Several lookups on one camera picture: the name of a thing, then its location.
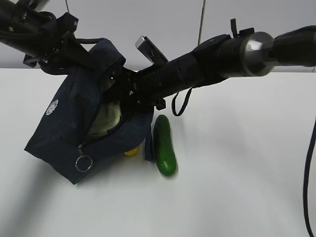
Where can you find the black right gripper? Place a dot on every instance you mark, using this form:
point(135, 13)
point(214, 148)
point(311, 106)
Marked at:
point(151, 85)

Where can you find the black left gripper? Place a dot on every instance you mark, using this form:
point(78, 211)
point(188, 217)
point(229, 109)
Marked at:
point(50, 41)

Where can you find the glass container with green lid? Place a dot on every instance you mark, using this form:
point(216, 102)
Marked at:
point(107, 119)

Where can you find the yellow lemon-shaped toy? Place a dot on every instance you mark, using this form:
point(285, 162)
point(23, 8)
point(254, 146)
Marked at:
point(132, 152)

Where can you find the dark navy fabric lunch bag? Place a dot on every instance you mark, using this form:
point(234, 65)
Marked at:
point(60, 138)

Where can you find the green cucumber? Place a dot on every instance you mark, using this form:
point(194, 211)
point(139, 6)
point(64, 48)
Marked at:
point(165, 157)

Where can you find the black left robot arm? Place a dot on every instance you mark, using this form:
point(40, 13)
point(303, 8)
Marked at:
point(11, 33)

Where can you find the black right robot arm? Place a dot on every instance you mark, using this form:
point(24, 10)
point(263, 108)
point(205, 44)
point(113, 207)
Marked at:
point(247, 54)

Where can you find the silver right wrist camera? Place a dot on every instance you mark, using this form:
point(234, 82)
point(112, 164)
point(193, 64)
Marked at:
point(150, 51)

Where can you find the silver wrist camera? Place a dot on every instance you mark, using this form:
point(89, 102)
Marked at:
point(150, 51)
point(38, 5)

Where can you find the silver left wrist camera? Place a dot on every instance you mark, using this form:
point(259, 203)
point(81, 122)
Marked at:
point(38, 5)

